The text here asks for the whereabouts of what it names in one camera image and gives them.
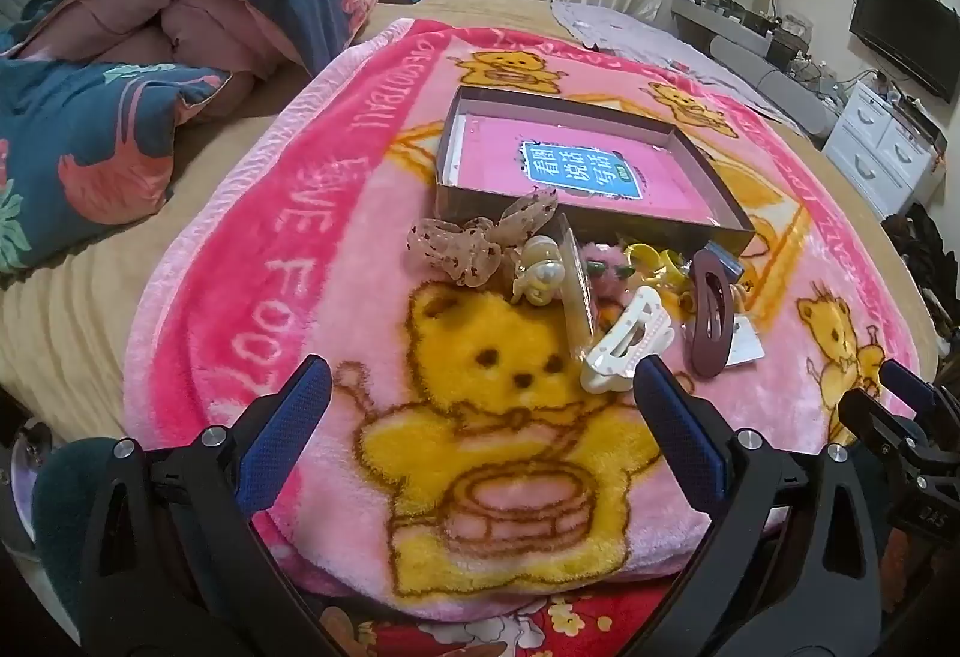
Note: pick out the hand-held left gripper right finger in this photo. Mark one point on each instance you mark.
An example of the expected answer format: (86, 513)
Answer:
(679, 432)

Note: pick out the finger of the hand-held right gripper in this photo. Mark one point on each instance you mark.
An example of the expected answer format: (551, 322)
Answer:
(907, 379)
(877, 421)

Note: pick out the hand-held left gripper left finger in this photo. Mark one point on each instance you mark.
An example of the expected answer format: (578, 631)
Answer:
(289, 424)

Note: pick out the maroon oval hair clip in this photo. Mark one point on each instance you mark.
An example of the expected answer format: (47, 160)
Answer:
(712, 361)

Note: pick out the white claw hair clip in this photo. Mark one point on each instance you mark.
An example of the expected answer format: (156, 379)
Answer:
(622, 342)

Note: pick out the white earring card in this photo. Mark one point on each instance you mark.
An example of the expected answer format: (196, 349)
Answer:
(744, 343)

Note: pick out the clear plastic packet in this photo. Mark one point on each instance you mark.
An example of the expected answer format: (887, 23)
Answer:
(581, 297)

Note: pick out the pink fuzzy hair clip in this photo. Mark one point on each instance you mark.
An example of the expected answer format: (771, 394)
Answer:
(607, 267)

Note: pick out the pearl hair clip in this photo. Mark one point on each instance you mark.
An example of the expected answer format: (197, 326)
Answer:
(541, 282)

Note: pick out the sheer dotted bow hair clip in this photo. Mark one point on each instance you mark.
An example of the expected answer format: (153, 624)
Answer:
(465, 252)

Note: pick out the brown cardboard box tray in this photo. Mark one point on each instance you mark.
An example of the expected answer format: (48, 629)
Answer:
(487, 203)

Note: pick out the pink bear print blanket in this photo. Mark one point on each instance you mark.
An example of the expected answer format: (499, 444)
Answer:
(300, 297)

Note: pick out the dark clothes pile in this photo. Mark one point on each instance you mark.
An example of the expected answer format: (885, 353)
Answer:
(922, 252)

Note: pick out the tan hair accessory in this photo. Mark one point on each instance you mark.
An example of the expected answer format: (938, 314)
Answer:
(744, 289)

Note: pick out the white drawer cabinet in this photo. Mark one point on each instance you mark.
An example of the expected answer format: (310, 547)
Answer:
(877, 147)

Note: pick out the pink book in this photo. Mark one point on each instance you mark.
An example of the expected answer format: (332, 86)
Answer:
(495, 154)

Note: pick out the blue floral quilt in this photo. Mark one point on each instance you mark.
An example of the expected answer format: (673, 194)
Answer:
(97, 124)

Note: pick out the clutter of electronics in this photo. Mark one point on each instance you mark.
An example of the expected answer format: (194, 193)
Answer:
(780, 34)

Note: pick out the lavender cloth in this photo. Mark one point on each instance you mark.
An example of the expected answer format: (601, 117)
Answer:
(637, 38)

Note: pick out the black wall television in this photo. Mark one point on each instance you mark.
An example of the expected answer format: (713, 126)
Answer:
(904, 31)

